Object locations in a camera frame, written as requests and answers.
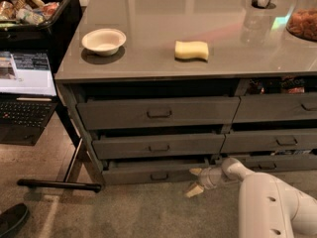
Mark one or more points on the yellow sponge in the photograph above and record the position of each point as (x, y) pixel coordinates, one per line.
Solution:
(191, 50)

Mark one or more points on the clear jar of snacks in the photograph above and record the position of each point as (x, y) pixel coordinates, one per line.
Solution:
(302, 22)

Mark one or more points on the grey drawer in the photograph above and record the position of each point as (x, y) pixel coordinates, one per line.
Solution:
(162, 112)
(160, 170)
(270, 140)
(273, 163)
(277, 107)
(157, 146)

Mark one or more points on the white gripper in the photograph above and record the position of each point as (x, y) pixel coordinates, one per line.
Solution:
(205, 179)

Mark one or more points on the white paper bowl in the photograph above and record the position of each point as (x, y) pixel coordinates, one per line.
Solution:
(104, 42)

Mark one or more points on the snack bags in drawer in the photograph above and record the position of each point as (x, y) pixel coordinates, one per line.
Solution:
(287, 85)

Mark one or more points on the black storage bin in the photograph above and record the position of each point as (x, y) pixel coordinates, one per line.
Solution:
(52, 37)

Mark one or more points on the black laptop stand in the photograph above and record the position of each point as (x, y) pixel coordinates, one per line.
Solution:
(62, 169)

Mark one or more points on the black shoe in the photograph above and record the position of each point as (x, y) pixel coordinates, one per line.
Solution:
(12, 218)

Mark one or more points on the open black laptop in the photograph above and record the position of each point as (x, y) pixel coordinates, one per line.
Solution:
(28, 95)

